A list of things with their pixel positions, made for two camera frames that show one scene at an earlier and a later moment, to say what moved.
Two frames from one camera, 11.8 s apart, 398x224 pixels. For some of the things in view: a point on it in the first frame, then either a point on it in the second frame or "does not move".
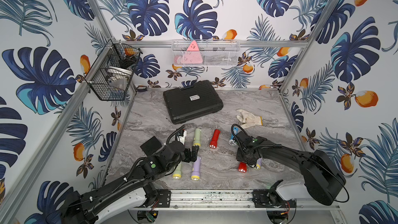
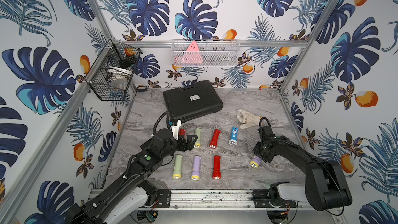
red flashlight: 214,139 does not move
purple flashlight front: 195,175 does not move
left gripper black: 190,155 → 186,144
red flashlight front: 242,167 → 216,173
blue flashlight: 231,141 does not move
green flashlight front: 177,173 does not move
